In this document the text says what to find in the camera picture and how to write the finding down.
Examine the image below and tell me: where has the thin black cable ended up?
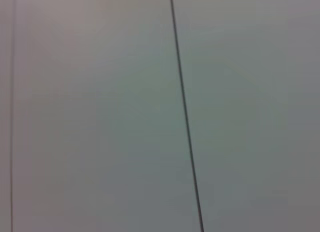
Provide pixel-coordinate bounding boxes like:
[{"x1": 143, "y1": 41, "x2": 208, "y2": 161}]
[{"x1": 169, "y1": 0, "x2": 205, "y2": 232}]

